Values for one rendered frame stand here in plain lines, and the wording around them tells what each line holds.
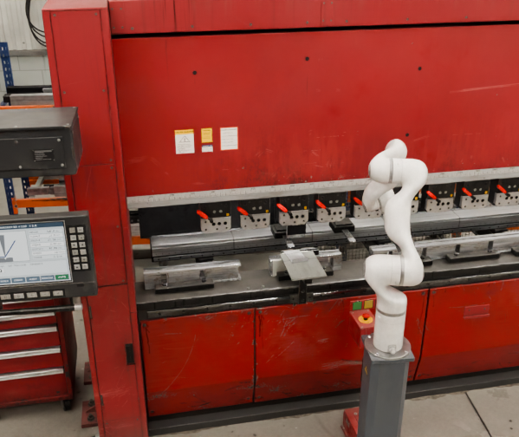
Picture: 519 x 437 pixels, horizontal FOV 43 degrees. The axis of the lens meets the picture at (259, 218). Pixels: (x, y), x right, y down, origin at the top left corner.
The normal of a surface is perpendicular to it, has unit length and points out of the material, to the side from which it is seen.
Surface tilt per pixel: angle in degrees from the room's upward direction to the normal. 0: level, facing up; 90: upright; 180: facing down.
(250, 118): 90
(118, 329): 90
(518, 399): 0
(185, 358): 90
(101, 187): 90
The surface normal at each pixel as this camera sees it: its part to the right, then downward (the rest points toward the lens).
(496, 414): 0.00, -0.90
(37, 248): 0.15, 0.43
